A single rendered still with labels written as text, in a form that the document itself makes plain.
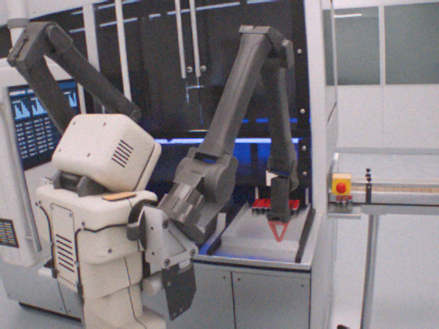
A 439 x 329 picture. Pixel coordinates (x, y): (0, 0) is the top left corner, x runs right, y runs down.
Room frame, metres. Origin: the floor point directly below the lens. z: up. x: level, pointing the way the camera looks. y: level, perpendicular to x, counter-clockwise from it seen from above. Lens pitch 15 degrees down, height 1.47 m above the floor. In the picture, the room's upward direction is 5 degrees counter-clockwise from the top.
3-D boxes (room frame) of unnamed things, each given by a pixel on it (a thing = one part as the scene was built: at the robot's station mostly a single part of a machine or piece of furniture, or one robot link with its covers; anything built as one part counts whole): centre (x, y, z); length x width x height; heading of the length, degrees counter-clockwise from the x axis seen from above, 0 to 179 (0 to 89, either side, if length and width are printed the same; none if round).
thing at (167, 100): (1.63, 0.27, 1.50); 0.47 x 0.01 x 0.59; 69
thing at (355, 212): (1.40, -0.50, 0.87); 0.14 x 0.13 x 0.02; 159
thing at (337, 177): (1.36, -0.47, 0.99); 0.08 x 0.07 x 0.07; 159
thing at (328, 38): (1.82, -0.58, 1.50); 0.85 x 0.01 x 0.59; 159
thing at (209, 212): (1.47, 0.12, 0.90); 0.34 x 0.26 x 0.04; 159
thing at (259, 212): (1.37, -0.20, 0.90); 0.18 x 0.02 x 0.05; 70
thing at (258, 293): (2.19, 0.37, 0.44); 2.06 x 1.00 x 0.88; 69
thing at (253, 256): (1.34, -0.01, 0.87); 0.70 x 0.48 x 0.02; 69
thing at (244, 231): (1.29, -0.17, 0.90); 0.34 x 0.26 x 0.04; 160
